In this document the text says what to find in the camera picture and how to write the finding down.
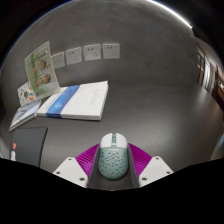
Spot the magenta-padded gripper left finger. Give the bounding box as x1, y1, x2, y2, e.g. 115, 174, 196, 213
52, 143, 101, 189

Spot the small white sticker card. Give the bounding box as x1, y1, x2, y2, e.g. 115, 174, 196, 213
17, 80, 37, 108

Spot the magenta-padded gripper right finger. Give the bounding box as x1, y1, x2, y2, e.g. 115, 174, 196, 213
127, 143, 174, 189

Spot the black mouse pad with cartoon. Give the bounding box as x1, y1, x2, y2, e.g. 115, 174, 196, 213
9, 126, 49, 168

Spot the grey striped booklet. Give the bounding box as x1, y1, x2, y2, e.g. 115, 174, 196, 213
8, 98, 43, 132

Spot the green and white computer mouse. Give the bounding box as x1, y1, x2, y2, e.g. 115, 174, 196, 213
97, 132, 129, 181

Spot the green printed sign stand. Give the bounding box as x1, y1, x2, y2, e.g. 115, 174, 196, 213
24, 40, 61, 101

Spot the white book with blue stripe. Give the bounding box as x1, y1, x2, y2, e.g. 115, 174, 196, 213
36, 80, 110, 121

